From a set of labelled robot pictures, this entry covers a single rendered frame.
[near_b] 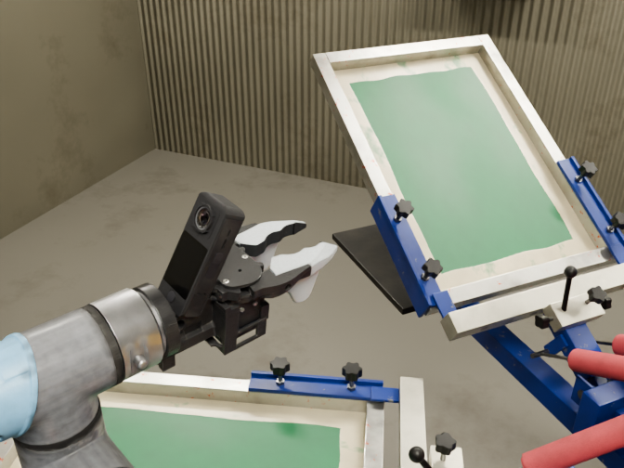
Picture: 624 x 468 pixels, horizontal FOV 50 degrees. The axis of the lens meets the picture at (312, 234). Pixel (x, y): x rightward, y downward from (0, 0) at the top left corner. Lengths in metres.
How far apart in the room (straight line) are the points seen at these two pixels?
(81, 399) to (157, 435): 0.93
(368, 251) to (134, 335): 1.56
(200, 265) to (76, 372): 0.14
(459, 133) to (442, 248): 0.39
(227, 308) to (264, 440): 0.86
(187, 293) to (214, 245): 0.05
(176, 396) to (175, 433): 0.11
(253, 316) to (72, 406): 0.19
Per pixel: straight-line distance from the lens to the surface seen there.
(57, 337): 0.58
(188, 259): 0.61
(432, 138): 1.85
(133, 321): 0.59
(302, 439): 1.47
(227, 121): 5.00
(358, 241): 2.14
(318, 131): 4.67
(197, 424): 1.52
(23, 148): 4.46
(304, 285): 0.69
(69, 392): 0.58
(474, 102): 2.00
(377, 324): 3.35
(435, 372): 3.11
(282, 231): 0.71
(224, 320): 0.64
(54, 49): 4.57
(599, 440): 1.31
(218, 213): 0.59
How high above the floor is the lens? 2.03
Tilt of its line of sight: 30 degrees down
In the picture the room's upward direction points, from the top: straight up
